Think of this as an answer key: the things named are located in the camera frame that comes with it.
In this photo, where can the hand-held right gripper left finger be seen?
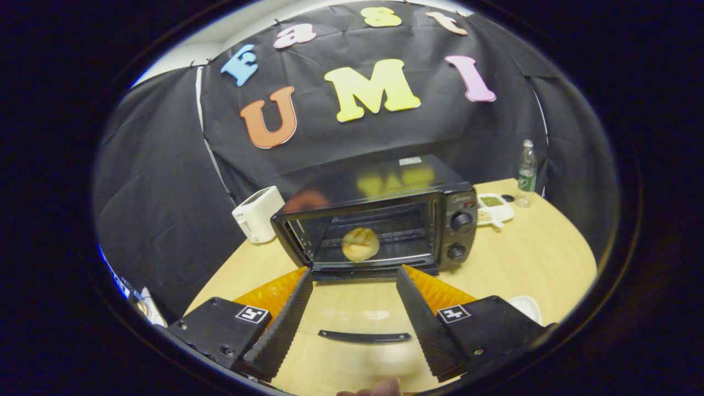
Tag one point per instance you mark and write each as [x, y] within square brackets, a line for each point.
[278, 333]

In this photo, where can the white and blue board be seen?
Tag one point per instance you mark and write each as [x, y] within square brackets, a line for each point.
[140, 302]

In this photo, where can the white plate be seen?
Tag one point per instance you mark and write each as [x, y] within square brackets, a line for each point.
[527, 308]

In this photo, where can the clear plastic bottle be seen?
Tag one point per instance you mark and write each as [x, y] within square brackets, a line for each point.
[527, 176]

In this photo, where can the black electric oven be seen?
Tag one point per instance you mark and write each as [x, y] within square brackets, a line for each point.
[462, 242]

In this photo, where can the white toaster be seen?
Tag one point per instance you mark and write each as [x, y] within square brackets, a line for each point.
[258, 214]

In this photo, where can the white divided snack tray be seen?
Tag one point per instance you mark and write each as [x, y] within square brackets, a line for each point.
[492, 212]

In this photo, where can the round bread bun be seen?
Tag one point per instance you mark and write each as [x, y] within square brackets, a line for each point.
[360, 245]

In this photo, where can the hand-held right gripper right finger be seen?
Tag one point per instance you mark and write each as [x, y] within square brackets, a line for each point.
[426, 330]

